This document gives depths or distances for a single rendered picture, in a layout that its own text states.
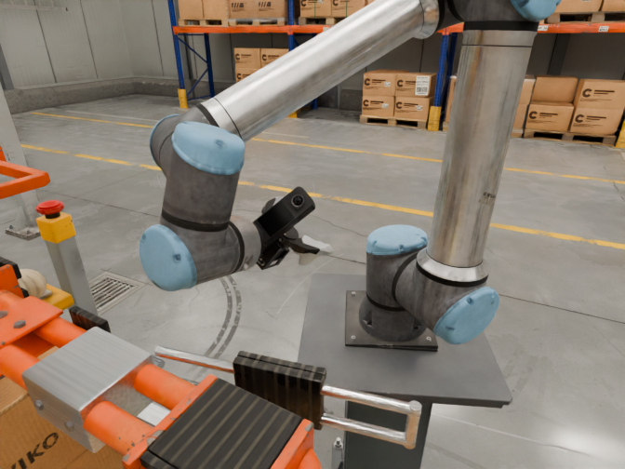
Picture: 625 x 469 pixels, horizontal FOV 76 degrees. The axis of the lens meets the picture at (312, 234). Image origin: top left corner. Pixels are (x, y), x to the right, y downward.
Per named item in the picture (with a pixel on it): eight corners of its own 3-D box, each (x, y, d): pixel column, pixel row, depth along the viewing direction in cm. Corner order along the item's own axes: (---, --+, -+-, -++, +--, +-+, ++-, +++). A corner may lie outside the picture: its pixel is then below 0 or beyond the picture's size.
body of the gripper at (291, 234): (258, 236, 80) (214, 246, 70) (281, 206, 76) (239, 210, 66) (281, 265, 78) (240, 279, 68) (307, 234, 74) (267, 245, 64)
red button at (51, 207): (33, 218, 118) (29, 206, 116) (56, 209, 123) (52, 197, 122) (49, 222, 115) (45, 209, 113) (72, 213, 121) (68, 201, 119)
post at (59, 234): (111, 444, 162) (34, 218, 118) (124, 431, 168) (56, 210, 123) (123, 450, 160) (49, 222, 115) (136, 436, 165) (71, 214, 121)
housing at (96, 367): (33, 418, 31) (13, 375, 29) (110, 361, 36) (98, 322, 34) (90, 460, 28) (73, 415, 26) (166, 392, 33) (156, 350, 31)
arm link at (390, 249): (398, 268, 118) (401, 213, 109) (440, 298, 104) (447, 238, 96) (354, 284, 111) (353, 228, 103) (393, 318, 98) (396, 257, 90)
